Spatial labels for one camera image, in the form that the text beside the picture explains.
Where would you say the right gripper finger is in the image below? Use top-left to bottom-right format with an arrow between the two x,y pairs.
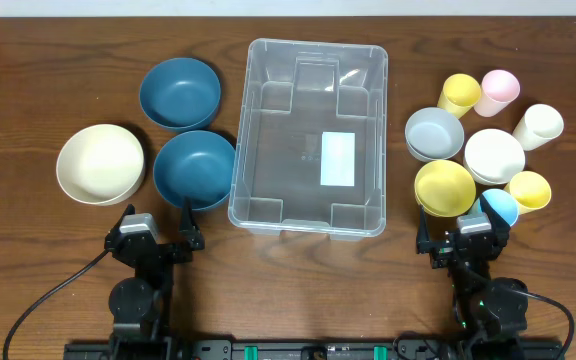
485,207 -> 511,240
416,205 -> 434,254

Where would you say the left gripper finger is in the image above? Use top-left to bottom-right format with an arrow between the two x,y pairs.
111,204 -> 135,235
179,197 -> 205,250

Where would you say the cream large bowl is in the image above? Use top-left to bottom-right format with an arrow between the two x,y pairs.
56,124 -> 146,206

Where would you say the dark blue bowl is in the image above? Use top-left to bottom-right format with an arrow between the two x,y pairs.
153,130 -> 235,211
138,58 -> 222,132

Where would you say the pink cup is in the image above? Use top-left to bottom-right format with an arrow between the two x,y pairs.
474,69 -> 521,117

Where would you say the yellow cup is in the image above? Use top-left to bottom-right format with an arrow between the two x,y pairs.
437,73 -> 481,119
504,171 -> 552,215

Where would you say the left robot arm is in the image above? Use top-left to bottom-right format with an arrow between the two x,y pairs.
104,199 -> 205,359

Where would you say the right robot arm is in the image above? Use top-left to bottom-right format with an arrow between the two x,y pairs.
416,205 -> 527,359

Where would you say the light blue cup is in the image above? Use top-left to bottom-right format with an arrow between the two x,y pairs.
468,188 -> 519,227

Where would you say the yellow small bowl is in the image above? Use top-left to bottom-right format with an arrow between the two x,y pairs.
414,160 -> 476,218

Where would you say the white small bowl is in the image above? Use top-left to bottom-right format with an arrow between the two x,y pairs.
463,129 -> 525,185

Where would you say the grey small bowl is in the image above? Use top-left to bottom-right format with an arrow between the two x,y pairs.
404,107 -> 465,162

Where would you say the cream cup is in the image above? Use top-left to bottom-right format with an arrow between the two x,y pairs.
512,104 -> 564,151

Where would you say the white label in bin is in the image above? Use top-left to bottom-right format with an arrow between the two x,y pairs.
320,132 -> 355,187

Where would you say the clear plastic storage bin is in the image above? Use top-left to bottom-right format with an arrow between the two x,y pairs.
228,38 -> 388,241

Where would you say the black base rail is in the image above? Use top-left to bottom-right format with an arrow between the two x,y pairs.
62,338 -> 567,360

